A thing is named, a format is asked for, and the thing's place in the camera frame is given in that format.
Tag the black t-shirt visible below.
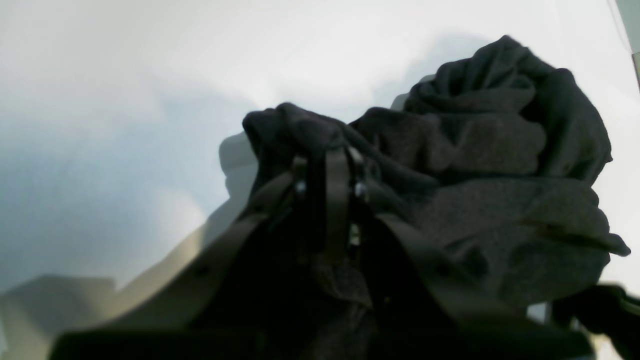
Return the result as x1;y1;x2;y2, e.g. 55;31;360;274
243;36;639;360

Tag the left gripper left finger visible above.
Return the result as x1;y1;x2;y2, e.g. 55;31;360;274
50;156;326;360

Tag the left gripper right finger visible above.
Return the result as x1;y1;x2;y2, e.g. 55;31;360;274
325;147;594;360

